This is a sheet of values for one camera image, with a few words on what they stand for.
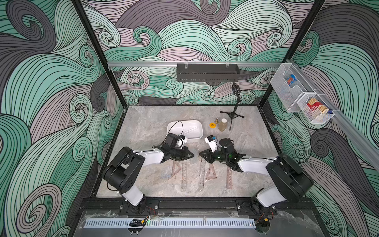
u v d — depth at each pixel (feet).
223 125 3.23
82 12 2.39
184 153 2.67
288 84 2.74
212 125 3.53
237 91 2.94
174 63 3.15
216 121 3.54
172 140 2.39
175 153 2.53
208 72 3.21
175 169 2.87
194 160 2.82
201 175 2.76
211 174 2.80
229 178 2.73
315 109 2.15
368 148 1.65
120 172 1.47
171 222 2.29
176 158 2.60
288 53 2.92
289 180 1.43
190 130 3.41
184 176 2.75
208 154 2.52
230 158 2.29
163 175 2.78
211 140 2.58
